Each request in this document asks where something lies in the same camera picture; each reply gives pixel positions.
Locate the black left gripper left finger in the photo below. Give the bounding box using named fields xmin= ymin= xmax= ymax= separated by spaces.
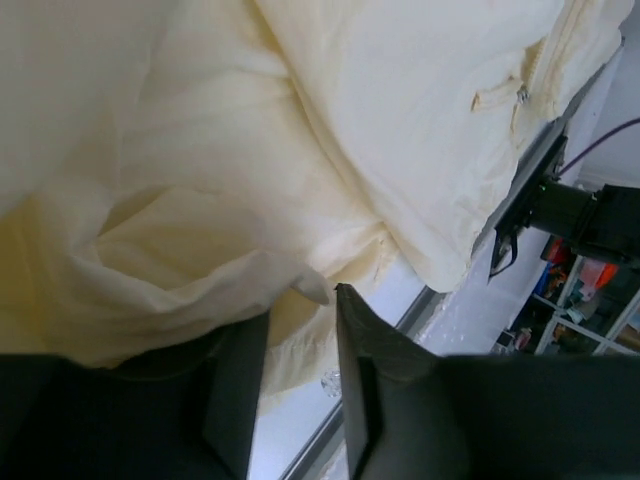
xmin=1 ymin=314 xmax=269 ymax=479

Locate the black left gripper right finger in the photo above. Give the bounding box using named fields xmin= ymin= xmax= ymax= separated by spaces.
xmin=333 ymin=282 xmax=640 ymax=480

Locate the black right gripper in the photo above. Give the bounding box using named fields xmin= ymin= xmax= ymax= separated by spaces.
xmin=492 ymin=119 xmax=571 ymax=236

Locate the cream yellow jacket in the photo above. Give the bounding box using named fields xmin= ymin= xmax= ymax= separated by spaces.
xmin=1 ymin=1 xmax=633 ymax=407

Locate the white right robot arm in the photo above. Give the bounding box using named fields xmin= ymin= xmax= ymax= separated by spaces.
xmin=488 ymin=118 xmax=639 ymax=279

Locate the cluttered white shelf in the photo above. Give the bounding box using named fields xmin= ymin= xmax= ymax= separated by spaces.
xmin=492 ymin=237 xmax=639 ymax=355

